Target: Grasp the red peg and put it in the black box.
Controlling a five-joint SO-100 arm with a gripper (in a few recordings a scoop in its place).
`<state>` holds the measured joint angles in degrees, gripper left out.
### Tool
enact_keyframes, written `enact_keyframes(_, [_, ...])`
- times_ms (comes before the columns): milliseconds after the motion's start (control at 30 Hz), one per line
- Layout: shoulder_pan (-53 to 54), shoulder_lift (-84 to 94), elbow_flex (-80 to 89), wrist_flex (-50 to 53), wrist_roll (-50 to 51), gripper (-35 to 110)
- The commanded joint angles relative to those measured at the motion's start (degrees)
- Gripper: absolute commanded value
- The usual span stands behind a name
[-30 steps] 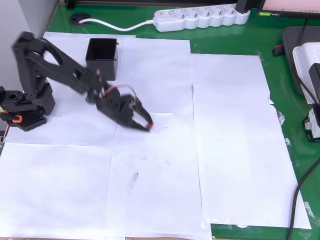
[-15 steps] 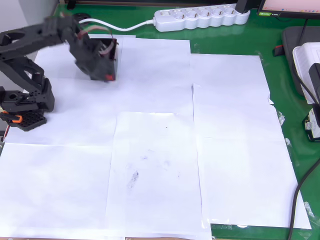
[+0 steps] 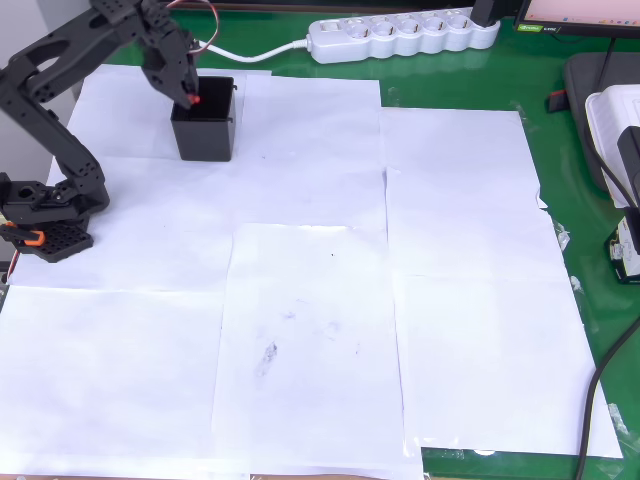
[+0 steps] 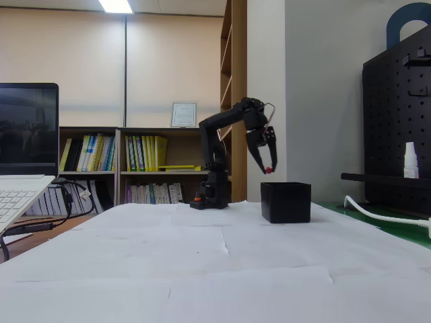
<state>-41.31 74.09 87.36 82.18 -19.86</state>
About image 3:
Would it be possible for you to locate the white power strip cable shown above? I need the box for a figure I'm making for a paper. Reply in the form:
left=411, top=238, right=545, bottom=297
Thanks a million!
left=203, top=38, right=314, bottom=64

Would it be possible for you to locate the computer monitor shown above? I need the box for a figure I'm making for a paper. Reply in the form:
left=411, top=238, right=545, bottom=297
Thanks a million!
left=514, top=0, right=640, bottom=40

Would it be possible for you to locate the black cable over container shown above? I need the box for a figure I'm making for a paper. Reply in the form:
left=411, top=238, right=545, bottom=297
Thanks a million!
left=592, top=134, right=640, bottom=207

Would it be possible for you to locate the black power plug adapter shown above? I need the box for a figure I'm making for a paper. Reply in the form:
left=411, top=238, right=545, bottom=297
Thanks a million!
left=471, top=0, right=502, bottom=27

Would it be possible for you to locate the thick black cable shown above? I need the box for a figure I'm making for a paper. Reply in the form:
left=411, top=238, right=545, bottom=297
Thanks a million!
left=574, top=312, right=640, bottom=480

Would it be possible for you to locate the red white servo cable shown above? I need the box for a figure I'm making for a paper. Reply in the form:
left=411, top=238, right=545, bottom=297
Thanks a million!
left=167, top=0, right=222, bottom=56

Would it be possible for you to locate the white power strip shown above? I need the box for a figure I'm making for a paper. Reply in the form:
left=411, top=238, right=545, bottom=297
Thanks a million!
left=306, top=7, right=502, bottom=65

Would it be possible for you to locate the white device at right edge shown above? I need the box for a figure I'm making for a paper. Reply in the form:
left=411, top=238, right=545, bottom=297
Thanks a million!
left=584, top=84, right=640, bottom=209

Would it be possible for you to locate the black square cup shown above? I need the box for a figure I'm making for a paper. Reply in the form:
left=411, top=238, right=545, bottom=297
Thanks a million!
left=169, top=75, right=239, bottom=162

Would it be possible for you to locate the black device housing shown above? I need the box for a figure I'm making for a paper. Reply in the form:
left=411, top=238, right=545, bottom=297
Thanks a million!
left=616, top=125, right=640, bottom=232

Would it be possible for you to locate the black orange table clamp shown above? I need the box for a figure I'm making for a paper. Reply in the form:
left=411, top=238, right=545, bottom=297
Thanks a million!
left=0, top=222, right=47, bottom=251

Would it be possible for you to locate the white paper sheet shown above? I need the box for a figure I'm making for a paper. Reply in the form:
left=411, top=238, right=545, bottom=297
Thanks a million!
left=242, top=74, right=389, bottom=231
left=379, top=106, right=541, bottom=174
left=0, top=284, right=251, bottom=480
left=383, top=166, right=574, bottom=284
left=209, top=222, right=424, bottom=480
left=7, top=154, right=239, bottom=294
left=52, top=63, right=274, bottom=166
left=393, top=273, right=625, bottom=459

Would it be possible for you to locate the thin black monitor cable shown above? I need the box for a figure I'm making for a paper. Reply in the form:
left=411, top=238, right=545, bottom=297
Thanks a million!
left=597, top=37, right=617, bottom=96

